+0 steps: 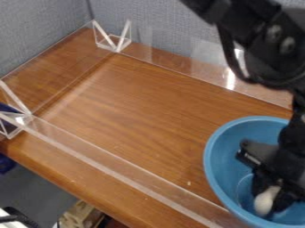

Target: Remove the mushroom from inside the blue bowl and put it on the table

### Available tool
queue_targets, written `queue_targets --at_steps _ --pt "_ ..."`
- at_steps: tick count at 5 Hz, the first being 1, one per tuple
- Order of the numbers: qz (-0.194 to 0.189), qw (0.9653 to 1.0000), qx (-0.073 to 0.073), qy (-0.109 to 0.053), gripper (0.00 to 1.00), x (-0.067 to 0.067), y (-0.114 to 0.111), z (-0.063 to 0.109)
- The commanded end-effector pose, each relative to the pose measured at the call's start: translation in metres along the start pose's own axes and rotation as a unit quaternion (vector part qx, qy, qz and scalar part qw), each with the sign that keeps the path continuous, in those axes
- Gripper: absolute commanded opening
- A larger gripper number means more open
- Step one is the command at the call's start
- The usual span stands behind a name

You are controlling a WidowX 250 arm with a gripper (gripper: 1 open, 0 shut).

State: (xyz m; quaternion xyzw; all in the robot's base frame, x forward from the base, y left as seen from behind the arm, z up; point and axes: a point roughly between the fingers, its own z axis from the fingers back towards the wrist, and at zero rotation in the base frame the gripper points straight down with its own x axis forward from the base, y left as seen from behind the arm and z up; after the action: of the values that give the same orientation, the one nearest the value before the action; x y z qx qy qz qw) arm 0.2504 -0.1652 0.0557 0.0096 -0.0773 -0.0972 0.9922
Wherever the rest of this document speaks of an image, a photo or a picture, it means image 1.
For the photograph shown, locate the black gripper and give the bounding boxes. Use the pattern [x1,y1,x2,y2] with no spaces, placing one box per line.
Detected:
[235,118,305,214]

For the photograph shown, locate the white toy mushroom red cap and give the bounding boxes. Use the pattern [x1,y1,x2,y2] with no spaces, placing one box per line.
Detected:
[255,186,281,216]

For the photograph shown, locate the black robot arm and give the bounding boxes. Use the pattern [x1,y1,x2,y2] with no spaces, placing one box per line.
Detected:
[180,0,305,216]

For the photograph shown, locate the blue plastic bowl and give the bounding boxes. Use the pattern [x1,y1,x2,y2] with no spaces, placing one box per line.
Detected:
[203,116,305,228]

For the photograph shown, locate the front clear acrylic barrier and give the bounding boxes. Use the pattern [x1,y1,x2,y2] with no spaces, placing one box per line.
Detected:
[0,112,248,228]

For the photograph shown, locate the clear acrylic barrier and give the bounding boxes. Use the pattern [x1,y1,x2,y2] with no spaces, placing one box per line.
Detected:
[0,112,248,228]
[122,24,292,109]
[3,22,112,112]

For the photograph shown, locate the wooden block below table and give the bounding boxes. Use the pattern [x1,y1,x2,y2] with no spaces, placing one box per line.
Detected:
[61,200,105,228]

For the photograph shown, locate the back clear acrylic barrier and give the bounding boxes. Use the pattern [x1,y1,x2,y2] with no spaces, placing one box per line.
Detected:
[122,24,292,109]

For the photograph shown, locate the black white device below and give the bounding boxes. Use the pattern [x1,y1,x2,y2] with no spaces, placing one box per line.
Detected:
[0,208,41,228]

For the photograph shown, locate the blue object under table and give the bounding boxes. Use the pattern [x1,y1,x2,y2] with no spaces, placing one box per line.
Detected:
[0,102,18,175]

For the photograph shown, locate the left clear acrylic barrier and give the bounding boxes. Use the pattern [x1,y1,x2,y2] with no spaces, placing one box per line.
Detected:
[3,22,112,112]

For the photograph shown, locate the clear acrylic corner bracket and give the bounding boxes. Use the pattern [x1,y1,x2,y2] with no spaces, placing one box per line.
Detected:
[93,20,133,53]

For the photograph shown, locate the clear acrylic front bracket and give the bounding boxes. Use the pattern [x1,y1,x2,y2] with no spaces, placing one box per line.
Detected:
[0,80,33,140]

